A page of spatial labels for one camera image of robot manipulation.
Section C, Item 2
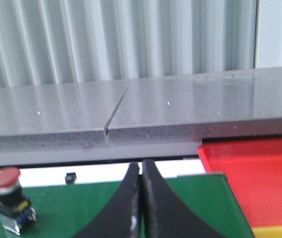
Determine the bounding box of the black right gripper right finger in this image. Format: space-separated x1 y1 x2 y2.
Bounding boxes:
142 160 225 238

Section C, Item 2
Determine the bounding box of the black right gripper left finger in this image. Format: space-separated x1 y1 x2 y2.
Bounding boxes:
73 163 141 238

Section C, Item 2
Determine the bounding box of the green conveyor belt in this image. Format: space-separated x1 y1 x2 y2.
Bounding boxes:
0 173 255 238

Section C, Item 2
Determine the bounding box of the small black sensor block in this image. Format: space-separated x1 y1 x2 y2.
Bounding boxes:
65 173 77 184

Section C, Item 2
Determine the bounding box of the red plastic tray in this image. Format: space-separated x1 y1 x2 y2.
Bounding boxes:
198 138 282 227

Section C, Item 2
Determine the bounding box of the grey stone slab right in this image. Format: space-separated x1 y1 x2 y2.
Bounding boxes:
108 67 282 143

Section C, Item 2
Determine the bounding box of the grey stone slab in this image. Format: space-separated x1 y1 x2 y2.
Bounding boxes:
0 80 130 151
108 67 282 143

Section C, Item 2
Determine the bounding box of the grey stone slab left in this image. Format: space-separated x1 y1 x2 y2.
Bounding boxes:
0 80 130 151

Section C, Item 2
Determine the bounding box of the yellow plastic tray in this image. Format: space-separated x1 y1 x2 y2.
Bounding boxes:
252 225 282 238

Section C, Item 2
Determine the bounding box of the white base panel under slabs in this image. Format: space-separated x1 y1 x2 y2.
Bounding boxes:
0 141 202 168

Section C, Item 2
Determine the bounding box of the red mushroom push button switch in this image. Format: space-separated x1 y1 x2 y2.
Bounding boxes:
0 167 37 236

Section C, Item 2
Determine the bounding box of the white corrugated wall panel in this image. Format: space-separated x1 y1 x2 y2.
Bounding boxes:
0 0 282 87

